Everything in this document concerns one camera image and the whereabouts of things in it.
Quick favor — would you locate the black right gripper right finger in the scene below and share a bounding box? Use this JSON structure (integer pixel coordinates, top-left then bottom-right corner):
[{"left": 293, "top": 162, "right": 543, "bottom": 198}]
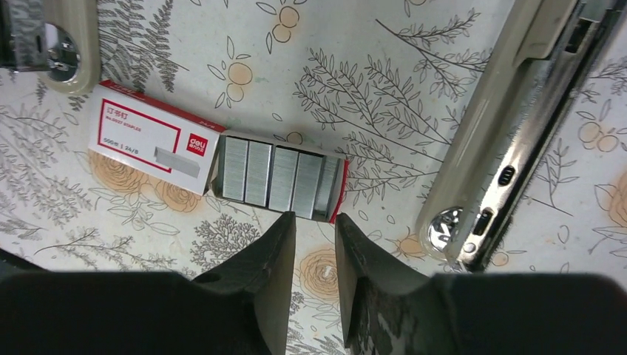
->
[{"left": 335, "top": 214, "right": 626, "bottom": 354}]

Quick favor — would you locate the white red staple box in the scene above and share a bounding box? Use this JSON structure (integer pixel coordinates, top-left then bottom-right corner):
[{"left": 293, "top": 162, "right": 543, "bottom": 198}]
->
[{"left": 89, "top": 80, "right": 225, "bottom": 195}]

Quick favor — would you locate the beige and black stapler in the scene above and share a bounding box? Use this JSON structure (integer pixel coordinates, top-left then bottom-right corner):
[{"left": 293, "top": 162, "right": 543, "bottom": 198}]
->
[{"left": 1, "top": 0, "right": 101, "bottom": 95}]

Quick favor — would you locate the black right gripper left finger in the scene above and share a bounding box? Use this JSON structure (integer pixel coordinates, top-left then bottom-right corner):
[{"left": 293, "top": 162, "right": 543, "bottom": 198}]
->
[{"left": 1, "top": 212, "right": 296, "bottom": 354}]

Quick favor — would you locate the floral table mat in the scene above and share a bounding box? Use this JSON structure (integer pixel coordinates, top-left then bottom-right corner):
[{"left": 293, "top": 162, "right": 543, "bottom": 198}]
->
[{"left": 1, "top": 1, "right": 626, "bottom": 354}]

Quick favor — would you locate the silver staple strip tray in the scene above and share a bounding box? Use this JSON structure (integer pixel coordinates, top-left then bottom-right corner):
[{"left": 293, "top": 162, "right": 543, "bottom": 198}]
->
[{"left": 211, "top": 130, "right": 348, "bottom": 223}]

